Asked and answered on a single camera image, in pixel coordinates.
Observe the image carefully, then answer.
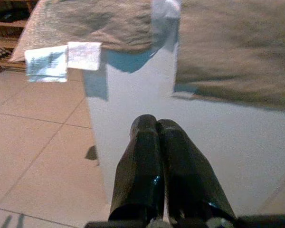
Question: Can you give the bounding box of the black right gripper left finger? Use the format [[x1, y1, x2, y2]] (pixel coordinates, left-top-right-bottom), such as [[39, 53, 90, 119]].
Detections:
[[108, 114, 166, 223]]

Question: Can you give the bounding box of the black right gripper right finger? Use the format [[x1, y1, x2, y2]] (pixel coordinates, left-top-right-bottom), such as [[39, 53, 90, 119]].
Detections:
[[156, 118, 237, 225]]

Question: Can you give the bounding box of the beige woven placemat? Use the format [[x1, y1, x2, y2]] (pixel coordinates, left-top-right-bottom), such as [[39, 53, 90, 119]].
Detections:
[[172, 0, 285, 112], [9, 0, 159, 63]]

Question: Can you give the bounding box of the brown wooden rack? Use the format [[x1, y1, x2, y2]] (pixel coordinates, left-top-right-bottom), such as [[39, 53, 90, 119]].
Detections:
[[0, 0, 38, 72]]

